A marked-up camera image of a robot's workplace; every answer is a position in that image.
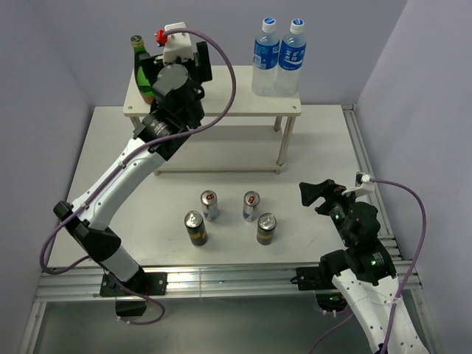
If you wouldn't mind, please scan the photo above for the blue label water bottle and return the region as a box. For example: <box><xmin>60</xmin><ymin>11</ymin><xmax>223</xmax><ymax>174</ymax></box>
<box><xmin>251</xmin><ymin>17</ymin><xmax>280</xmax><ymax>97</ymax></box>
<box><xmin>274</xmin><ymin>18</ymin><xmax>307</xmax><ymax>97</ymax></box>

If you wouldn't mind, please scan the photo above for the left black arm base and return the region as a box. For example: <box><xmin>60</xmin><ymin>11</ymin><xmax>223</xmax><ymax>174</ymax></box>
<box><xmin>99</xmin><ymin>272</ymin><xmax>167</xmax><ymax>319</ymax></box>

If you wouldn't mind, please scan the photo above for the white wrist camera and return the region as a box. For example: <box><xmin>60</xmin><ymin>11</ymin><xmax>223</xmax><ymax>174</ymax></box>
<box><xmin>155</xmin><ymin>22</ymin><xmax>194</xmax><ymax>64</ymax></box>
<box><xmin>341</xmin><ymin>171</ymin><xmax>375</xmax><ymax>198</ymax></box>

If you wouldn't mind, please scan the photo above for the white two-tier shelf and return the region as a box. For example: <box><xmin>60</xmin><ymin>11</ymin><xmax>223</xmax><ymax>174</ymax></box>
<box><xmin>122</xmin><ymin>65</ymin><xmax>302</xmax><ymax>176</ymax></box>

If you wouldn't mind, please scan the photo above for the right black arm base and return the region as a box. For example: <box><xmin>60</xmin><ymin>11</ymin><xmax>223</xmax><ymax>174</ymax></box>
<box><xmin>290</xmin><ymin>266</ymin><xmax>347</xmax><ymax>312</ymax></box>

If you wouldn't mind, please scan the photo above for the right blue label water bottle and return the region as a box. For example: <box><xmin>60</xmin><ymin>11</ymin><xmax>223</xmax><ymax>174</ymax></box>
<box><xmin>274</xmin><ymin>18</ymin><xmax>307</xmax><ymax>97</ymax></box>

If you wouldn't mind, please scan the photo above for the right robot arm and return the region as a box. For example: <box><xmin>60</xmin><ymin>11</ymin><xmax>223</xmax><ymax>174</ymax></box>
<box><xmin>291</xmin><ymin>173</ymin><xmax>428</xmax><ymax>353</ymax></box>

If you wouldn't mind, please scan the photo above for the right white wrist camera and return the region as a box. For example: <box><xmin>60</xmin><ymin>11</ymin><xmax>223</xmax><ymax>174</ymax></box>
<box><xmin>341</xmin><ymin>171</ymin><xmax>375</xmax><ymax>198</ymax></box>

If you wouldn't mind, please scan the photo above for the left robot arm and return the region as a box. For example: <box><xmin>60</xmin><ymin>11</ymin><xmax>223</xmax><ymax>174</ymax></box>
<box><xmin>54</xmin><ymin>41</ymin><xmax>212</xmax><ymax>294</ymax></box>

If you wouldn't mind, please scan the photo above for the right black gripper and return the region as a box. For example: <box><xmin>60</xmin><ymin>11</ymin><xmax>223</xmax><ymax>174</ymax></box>
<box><xmin>299</xmin><ymin>177</ymin><xmax>361</xmax><ymax>246</ymax></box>

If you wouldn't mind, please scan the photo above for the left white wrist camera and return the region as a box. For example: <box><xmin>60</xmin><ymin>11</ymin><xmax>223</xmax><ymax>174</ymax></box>
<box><xmin>155</xmin><ymin>22</ymin><xmax>194</xmax><ymax>64</ymax></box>

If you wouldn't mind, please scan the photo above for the aluminium front rail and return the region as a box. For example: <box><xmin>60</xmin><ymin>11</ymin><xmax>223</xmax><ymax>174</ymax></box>
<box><xmin>35</xmin><ymin>260</ymin><xmax>423</xmax><ymax>302</ymax></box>

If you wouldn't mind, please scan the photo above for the green glass bottle front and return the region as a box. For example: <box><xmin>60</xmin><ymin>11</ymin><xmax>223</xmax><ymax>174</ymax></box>
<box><xmin>131</xmin><ymin>35</ymin><xmax>154</xmax><ymax>105</ymax></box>

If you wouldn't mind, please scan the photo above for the aluminium rail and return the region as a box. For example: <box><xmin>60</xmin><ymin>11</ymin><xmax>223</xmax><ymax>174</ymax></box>
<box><xmin>35</xmin><ymin>260</ymin><xmax>423</xmax><ymax>302</ymax></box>
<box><xmin>341</xmin><ymin>104</ymin><xmax>403</xmax><ymax>259</ymax></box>

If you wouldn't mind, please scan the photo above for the black gold can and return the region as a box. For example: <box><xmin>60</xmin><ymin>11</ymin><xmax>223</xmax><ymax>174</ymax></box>
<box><xmin>184</xmin><ymin>210</ymin><xmax>207</xmax><ymax>246</ymax></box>
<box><xmin>257</xmin><ymin>212</ymin><xmax>277</xmax><ymax>246</ymax></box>

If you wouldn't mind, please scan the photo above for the left blue label water bottle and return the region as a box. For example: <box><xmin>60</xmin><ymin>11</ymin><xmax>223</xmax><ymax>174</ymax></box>
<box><xmin>251</xmin><ymin>17</ymin><xmax>280</xmax><ymax>97</ymax></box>

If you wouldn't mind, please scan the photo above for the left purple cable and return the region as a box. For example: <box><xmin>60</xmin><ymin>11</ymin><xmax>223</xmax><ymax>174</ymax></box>
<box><xmin>39</xmin><ymin>29</ymin><xmax>237</xmax><ymax>274</ymax></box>

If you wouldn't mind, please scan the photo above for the silver blue can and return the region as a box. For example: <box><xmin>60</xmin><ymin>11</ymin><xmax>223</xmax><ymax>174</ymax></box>
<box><xmin>243</xmin><ymin>190</ymin><xmax>260</xmax><ymax>222</ymax></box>
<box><xmin>200</xmin><ymin>190</ymin><xmax>219</xmax><ymax>221</ymax></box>

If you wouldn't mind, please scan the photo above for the aluminium right side rail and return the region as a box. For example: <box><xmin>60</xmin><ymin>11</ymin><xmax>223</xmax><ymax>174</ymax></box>
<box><xmin>341</xmin><ymin>104</ymin><xmax>403</xmax><ymax>259</ymax></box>

